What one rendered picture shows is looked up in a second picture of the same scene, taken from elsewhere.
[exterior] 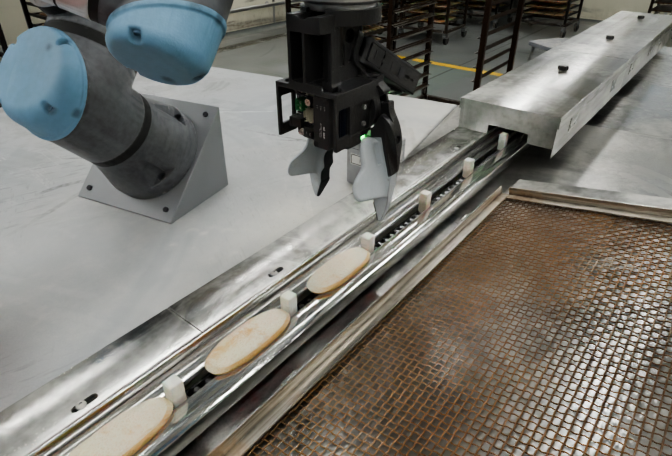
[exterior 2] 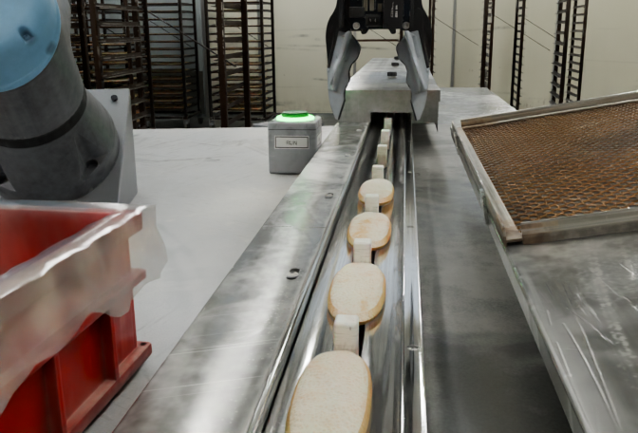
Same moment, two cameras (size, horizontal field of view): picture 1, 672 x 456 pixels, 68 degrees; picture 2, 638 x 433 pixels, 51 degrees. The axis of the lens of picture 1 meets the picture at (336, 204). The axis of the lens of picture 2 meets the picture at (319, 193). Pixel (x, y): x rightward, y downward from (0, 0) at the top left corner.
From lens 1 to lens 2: 0.46 m
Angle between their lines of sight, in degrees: 33
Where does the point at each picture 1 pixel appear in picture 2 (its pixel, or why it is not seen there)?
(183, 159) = (114, 142)
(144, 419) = (366, 269)
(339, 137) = (403, 19)
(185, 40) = not seen: outside the picture
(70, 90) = (50, 16)
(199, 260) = (198, 234)
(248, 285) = (318, 204)
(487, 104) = (365, 91)
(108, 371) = (279, 258)
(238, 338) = (365, 225)
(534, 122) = not seen: hidden behind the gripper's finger
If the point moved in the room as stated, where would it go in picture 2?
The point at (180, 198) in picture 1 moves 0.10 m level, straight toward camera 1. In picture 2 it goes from (118, 191) to (176, 204)
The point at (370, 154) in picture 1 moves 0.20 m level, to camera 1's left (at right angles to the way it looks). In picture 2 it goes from (413, 46) to (233, 50)
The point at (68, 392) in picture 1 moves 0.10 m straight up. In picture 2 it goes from (262, 274) to (257, 128)
